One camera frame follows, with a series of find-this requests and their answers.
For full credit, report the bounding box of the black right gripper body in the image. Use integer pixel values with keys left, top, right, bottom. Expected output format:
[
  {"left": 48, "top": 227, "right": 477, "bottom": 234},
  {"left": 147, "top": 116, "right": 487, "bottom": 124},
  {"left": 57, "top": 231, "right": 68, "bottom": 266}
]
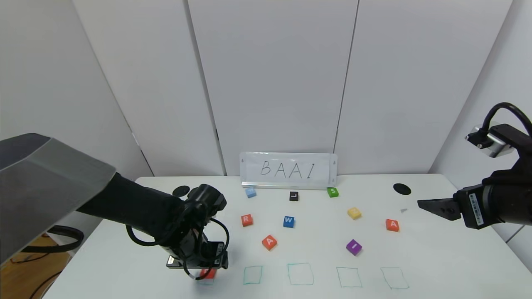
[{"left": 453, "top": 181, "right": 532, "bottom": 230}]

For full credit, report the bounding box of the white BAAI sign holder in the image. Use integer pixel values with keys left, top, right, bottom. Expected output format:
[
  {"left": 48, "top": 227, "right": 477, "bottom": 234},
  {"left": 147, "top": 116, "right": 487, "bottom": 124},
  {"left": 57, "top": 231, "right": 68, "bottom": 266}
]
[{"left": 240, "top": 152, "right": 338, "bottom": 190}]

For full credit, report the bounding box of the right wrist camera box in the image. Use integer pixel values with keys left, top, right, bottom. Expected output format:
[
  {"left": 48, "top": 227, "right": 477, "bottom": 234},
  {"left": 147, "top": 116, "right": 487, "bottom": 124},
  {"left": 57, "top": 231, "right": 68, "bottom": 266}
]
[{"left": 465, "top": 124, "right": 518, "bottom": 158}]

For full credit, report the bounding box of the thick black left arm hose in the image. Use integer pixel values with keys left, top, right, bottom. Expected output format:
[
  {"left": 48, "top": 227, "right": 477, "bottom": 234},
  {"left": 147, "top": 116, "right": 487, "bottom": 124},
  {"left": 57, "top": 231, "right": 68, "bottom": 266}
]
[{"left": 23, "top": 225, "right": 84, "bottom": 252}]

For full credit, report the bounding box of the thin black floor cable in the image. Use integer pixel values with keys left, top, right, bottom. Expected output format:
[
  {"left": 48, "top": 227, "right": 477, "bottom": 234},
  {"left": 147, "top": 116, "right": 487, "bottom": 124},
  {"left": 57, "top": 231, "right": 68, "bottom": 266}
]
[{"left": 29, "top": 282, "right": 64, "bottom": 299}]

